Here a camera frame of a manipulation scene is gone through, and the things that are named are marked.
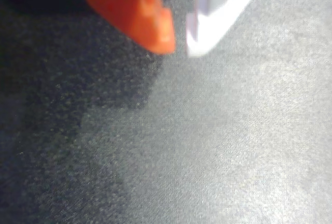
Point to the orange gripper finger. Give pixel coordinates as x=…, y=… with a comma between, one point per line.
x=135, y=8

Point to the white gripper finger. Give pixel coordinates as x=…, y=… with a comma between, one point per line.
x=218, y=8

